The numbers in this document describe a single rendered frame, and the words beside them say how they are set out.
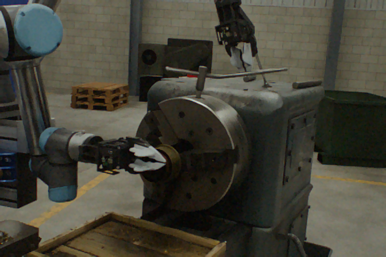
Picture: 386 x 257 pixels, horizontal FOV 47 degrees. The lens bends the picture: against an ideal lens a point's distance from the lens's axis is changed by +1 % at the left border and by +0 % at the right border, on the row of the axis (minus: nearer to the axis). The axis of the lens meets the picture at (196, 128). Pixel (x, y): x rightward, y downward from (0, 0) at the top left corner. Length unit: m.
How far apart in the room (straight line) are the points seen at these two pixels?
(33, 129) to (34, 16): 0.34
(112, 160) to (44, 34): 0.33
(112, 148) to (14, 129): 0.45
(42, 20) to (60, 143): 0.31
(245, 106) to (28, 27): 0.60
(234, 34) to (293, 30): 9.87
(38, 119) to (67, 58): 11.16
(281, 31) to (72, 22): 5.39
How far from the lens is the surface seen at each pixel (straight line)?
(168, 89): 1.39
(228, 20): 1.22
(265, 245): 1.37
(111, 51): 11.91
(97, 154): 1.07
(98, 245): 1.14
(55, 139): 1.19
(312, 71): 11.10
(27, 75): 1.25
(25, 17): 1.08
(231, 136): 1.13
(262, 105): 1.25
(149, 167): 1.05
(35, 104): 1.27
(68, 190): 1.22
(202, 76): 1.18
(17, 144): 1.43
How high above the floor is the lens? 1.38
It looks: 11 degrees down
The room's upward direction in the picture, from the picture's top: 4 degrees clockwise
